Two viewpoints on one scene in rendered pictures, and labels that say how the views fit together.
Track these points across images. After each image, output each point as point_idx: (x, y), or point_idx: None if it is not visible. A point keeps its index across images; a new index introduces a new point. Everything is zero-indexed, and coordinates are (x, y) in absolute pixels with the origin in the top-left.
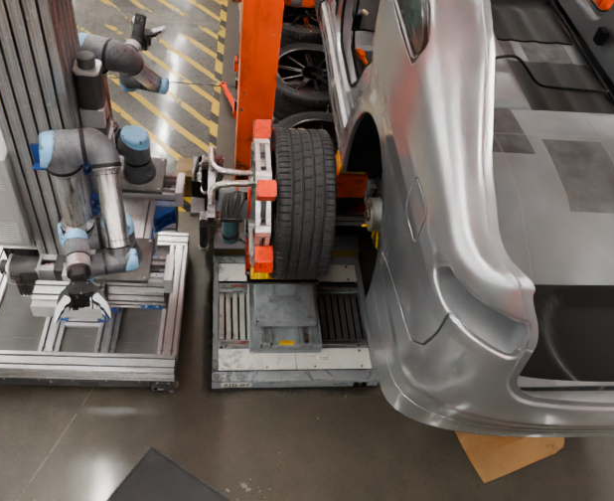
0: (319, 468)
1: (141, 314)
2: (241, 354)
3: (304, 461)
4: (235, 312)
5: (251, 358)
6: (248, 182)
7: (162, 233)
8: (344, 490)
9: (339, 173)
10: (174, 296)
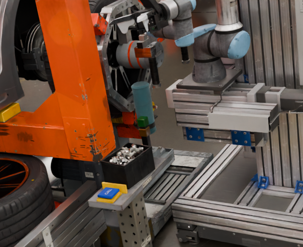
0: (170, 131)
1: (249, 161)
2: (180, 162)
3: (177, 133)
4: (165, 188)
5: (174, 160)
6: (135, 21)
7: (198, 208)
8: (164, 123)
9: (21, 111)
10: (215, 164)
